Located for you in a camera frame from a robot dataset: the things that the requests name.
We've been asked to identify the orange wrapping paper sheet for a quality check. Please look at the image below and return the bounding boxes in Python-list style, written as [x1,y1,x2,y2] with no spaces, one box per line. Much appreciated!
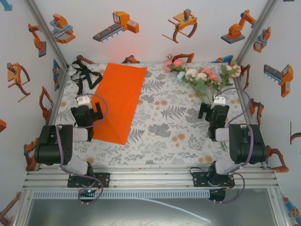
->
[92,62,148,145]

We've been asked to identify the black printed ribbon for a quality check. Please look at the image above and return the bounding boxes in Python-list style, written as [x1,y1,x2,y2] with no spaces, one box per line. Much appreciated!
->
[70,60,103,97]

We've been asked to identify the pink fake rose long stem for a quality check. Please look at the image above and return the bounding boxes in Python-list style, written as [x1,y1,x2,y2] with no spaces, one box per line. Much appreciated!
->
[201,67,229,152]

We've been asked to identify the white fake rose stem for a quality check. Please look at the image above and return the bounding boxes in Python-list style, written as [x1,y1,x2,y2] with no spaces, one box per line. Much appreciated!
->
[185,67,209,104]

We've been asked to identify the pink fake rose bud stem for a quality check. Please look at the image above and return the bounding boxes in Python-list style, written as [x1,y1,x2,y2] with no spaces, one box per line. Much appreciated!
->
[164,53,186,74]

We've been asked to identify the small circuit board green light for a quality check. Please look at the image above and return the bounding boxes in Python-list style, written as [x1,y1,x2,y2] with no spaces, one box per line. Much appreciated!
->
[79,188,98,197]

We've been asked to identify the small black electronics box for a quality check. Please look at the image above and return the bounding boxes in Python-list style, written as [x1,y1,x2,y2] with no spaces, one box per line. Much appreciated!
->
[208,188,226,202]

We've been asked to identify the thin white tube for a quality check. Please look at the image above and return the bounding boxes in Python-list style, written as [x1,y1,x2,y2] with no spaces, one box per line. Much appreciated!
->
[137,197,212,223]

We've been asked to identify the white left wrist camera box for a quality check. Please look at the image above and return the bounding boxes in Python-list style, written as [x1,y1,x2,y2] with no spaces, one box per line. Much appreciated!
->
[75,94,91,106]

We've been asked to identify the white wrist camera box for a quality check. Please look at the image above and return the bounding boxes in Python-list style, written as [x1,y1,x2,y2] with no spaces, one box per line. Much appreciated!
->
[213,95,226,106]
[75,94,91,106]

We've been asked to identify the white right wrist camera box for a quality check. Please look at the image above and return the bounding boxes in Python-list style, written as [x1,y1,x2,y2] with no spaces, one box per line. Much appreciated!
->
[213,95,226,106]

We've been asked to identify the aluminium side rail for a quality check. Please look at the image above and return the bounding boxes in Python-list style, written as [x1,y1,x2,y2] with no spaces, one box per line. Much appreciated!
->
[28,65,71,171]
[232,65,268,170]

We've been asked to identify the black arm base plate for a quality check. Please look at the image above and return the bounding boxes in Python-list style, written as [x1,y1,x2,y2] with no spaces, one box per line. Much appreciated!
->
[67,172,111,188]
[192,171,236,188]

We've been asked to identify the aluminium frame rails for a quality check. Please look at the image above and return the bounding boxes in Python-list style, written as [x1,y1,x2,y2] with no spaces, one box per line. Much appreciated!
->
[22,164,279,189]

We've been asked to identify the aluminium corner post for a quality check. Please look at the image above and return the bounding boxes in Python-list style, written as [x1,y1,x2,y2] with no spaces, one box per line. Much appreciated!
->
[23,0,70,69]
[235,0,280,65]

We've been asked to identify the white slotted cable duct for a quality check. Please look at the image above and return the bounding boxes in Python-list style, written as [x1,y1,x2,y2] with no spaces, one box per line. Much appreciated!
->
[32,190,210,199]

